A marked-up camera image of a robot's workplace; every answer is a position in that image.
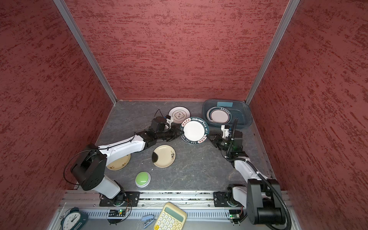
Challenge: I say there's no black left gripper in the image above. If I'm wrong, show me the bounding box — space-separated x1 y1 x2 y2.
156 125 185 141

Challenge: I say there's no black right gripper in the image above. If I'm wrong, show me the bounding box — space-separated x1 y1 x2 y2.
206 133 233 151

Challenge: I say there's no green rim hao shi plate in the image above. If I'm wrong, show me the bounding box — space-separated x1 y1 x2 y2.
180 117 209 145

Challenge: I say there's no white plate black line motif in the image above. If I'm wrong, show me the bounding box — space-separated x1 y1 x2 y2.
168 106 191 124

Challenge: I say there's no white plate green red rim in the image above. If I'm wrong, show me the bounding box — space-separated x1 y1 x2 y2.
206 106 232 124

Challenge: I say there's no cream yellow plate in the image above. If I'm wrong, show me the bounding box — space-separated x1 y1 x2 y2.
152 145 176 168

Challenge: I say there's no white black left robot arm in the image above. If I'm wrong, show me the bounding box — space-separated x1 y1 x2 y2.
71 117 184 202

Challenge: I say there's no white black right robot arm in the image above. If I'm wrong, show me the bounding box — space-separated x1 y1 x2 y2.
208 131 292 230

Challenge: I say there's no beige plate under left arm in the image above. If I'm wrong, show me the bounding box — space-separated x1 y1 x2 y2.
106 154 131 171

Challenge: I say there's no translucent blue plastic bin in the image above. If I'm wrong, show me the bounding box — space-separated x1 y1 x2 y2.
202 99 253 129

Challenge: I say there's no light blue bin label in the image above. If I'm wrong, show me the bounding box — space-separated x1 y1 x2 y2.
217 101 233 107

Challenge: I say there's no green push button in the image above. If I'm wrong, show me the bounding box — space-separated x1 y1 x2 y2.
135 172 151 188

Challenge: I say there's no yellow calculator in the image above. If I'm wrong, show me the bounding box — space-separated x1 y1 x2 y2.
154 202 187 230

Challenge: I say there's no blue stapler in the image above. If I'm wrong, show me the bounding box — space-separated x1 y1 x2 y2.
141 215 155 229

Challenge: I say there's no teal alarm clock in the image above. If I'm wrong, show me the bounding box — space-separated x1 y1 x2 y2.
61 207 88 230

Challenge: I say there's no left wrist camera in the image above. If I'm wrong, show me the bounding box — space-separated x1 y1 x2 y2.
164 115 173 129

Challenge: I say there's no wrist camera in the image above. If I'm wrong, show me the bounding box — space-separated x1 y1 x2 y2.
221 125 231 139
164 115 173 129

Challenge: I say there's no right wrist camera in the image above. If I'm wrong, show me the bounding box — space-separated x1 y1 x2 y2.
221 125 231 139

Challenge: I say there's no black corrugated cable conduit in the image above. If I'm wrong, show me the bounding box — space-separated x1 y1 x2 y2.
227 118 292 230

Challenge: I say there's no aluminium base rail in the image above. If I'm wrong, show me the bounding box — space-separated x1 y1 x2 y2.
57 189 294 222

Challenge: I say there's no aluminium right corner post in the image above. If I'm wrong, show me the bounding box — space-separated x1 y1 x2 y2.
245 0 300 105

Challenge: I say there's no aluminium corner post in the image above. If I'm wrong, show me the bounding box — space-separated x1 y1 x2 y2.
53 0 118 105
245 0 300 105

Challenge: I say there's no aluminium left corner post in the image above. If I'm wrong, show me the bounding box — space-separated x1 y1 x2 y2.
53 0 118 105

